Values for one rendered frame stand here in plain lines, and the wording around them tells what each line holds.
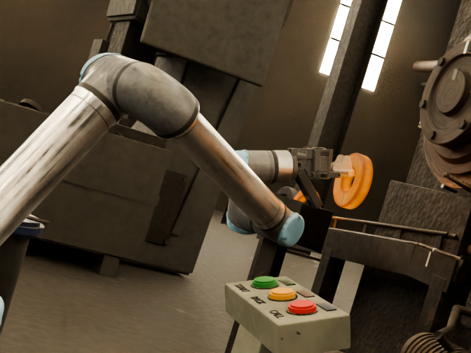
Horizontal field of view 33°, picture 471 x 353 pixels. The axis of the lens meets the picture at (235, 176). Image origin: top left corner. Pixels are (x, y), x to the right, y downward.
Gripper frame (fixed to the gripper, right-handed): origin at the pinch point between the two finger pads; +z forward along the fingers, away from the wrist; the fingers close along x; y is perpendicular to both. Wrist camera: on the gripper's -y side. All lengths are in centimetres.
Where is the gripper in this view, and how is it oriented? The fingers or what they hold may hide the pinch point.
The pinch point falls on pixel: (354, 174)
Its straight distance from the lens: 223.6
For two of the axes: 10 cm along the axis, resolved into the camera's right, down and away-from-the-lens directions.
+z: 9.5, -0.1, 3.2
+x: -3.2, -1.0, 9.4
